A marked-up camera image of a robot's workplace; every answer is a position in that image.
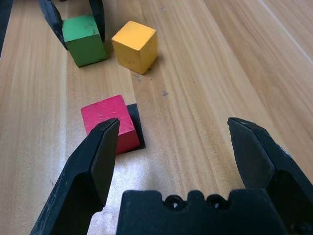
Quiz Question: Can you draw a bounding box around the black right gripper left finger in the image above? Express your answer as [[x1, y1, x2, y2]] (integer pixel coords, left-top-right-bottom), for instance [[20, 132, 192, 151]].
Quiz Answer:
[[30, 117, 120, 235]]

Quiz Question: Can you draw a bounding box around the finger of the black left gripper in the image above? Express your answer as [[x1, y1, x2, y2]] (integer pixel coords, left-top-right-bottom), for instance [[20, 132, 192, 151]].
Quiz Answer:
[[88, 0, 106, 42], [39, 0, 69, 51]]

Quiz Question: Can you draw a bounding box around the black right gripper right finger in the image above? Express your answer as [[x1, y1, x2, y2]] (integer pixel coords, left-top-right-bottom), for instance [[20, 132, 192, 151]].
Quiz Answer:
[[227, 117, 313, 235]]

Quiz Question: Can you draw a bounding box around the green wooden block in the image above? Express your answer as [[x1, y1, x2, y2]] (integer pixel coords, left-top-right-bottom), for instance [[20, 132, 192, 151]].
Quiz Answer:
[[61, 15, 108, 68]]

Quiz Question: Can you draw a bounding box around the yellow wooden block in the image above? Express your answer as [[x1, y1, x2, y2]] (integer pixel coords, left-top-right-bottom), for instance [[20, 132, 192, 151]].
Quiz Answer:
[[111, 21, 158, 75]]

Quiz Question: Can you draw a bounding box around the red wooden block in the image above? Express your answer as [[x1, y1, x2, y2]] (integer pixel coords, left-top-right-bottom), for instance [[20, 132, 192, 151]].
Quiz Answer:
[[81, 94, 141, 156]]

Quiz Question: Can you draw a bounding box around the black square marker pad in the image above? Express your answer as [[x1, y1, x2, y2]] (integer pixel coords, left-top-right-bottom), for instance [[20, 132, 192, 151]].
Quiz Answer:
[[127, 103, 147, 149]]

